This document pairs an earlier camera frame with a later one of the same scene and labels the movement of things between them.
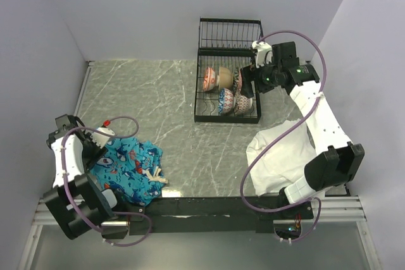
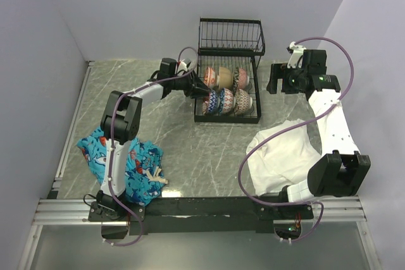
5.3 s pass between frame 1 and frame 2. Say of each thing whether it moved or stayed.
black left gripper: moved
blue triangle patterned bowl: stayed
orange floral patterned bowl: stayed
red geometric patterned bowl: stayed
